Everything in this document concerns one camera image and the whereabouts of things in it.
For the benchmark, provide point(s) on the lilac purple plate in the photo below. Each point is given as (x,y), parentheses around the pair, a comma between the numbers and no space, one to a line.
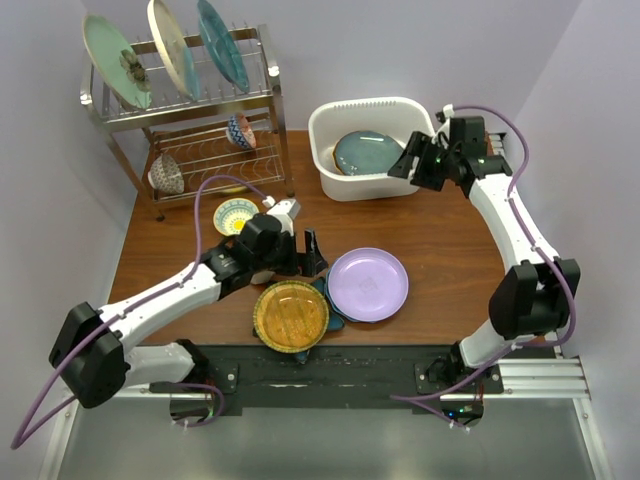
(377,273)

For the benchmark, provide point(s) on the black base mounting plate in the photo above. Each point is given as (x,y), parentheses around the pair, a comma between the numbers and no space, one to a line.
(330,377)

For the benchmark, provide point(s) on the yellow blue patterned saucer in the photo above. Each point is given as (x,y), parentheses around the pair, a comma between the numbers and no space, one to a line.
(231,215)

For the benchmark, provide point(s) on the orange dotted scalloped plate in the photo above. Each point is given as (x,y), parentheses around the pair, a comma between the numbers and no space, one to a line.
(336,163)

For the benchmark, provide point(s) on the white plastic bin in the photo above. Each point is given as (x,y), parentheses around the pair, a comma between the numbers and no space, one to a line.
(396,117)

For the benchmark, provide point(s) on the mint flower plate on rack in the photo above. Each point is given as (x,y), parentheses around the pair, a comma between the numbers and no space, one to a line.
(117,63)

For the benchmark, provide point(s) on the stainless steel dish rack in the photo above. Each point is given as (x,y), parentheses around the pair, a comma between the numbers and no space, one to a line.
(194,132)

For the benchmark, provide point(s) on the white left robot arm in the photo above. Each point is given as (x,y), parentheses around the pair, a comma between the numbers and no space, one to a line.
(98,351)

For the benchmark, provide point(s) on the teal dotted scalloped plate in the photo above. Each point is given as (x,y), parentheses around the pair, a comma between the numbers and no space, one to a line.
(350,302)

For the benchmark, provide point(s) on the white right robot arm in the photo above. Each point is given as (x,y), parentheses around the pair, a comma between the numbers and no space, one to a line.
(537,293)

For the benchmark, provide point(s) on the teal plate on rack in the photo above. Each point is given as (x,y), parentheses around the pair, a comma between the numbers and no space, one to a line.
(221,47)

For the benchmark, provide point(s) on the dark blue bottom plate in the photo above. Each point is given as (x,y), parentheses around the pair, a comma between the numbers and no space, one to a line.
(367,152)

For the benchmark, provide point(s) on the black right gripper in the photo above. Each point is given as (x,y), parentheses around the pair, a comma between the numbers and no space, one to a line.
(419,146)

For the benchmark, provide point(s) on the dark blue star plate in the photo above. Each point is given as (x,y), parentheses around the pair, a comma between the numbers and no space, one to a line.
(336,320)

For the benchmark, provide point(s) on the grey patterned bowl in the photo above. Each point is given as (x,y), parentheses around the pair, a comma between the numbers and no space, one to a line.
(165,176)

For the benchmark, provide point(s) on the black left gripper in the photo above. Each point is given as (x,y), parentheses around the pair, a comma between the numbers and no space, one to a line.
(306,264)

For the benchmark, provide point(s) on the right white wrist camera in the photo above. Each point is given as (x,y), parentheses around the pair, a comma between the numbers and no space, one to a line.
(444,117)

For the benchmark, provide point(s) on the white ceramic mug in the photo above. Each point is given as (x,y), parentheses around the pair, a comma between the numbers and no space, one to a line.
(261,277)

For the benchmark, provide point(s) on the aluminium frame rail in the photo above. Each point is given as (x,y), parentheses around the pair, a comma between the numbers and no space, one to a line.
(541,374)

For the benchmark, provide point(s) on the blue white patterned bowl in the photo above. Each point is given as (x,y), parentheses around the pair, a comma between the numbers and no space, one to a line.
(240,133)

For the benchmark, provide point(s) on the orange woven pattern plate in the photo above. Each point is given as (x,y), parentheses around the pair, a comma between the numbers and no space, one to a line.
(290,316)

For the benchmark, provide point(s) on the cream plate on rack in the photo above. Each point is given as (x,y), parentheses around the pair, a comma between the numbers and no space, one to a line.
(173,49)

